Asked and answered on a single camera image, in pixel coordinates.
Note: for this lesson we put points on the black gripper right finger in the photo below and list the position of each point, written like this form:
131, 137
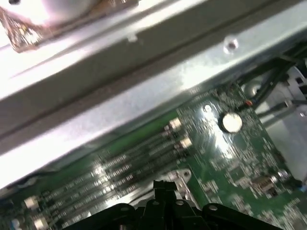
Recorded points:
227, 220

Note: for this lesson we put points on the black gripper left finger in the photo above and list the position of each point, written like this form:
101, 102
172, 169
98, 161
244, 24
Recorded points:
108, 218

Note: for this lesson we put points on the metal socket cover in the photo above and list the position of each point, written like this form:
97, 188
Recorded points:
184, 191

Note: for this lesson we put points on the black RAM slot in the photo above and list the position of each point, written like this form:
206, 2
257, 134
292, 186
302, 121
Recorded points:
120, 167
120, 181
108, 160
120, 194

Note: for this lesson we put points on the green motherboard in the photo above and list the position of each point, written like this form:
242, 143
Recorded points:
239, 155

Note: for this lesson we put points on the silver coin battery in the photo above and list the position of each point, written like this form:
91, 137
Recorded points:
231, 122

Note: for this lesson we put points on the black grey PC case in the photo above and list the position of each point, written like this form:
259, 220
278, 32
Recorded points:
144, 48

